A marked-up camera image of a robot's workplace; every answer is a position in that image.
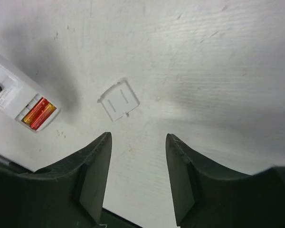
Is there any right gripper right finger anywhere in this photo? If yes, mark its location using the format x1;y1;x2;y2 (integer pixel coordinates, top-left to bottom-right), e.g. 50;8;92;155
166;134;285;228

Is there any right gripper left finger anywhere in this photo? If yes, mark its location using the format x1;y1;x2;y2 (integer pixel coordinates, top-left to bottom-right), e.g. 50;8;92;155
0;132;112;228

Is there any white battery cover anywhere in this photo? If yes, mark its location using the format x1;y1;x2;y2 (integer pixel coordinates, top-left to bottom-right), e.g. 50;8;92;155
97;78;140;122

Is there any upper red battery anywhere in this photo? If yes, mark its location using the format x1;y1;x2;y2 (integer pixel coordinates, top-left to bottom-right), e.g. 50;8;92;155
22;98;49;124

